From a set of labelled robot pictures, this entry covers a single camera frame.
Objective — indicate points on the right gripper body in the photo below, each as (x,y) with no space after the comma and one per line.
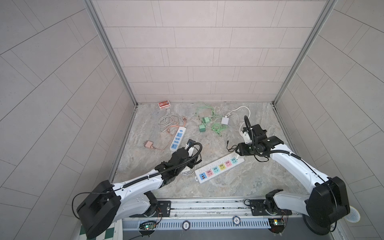
(249,149)

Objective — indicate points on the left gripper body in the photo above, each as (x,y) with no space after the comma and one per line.
(191,163)

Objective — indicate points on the white charger with black cable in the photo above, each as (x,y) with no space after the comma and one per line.
(247,140)

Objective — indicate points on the colourful white power strip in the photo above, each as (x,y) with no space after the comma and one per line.
(218,167)

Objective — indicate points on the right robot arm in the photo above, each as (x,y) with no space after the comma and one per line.
(309,186)

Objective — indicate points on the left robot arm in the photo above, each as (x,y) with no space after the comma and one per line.
(108,203)

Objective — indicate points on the blue white power strip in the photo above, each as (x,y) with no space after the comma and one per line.
(176,142)

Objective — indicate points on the green charger front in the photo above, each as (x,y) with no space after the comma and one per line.
(202,128)

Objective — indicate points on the green charger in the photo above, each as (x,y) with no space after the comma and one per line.
(206,120)
(202,128)

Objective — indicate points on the pink charger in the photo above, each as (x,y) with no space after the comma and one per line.
(148,144)

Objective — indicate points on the white square charger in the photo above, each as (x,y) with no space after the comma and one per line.
(225,121)

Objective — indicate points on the green charger rear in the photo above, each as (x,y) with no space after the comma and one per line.
(206,120)

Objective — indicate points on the red small box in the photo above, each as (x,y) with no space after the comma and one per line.
(164,104)

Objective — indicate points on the green white checkerboard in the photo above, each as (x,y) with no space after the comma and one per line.
(112,233)

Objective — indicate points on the white charger with coiled cable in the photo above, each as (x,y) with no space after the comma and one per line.
(187,171)

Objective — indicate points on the aluminium rail base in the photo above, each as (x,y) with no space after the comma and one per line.
(211,214)

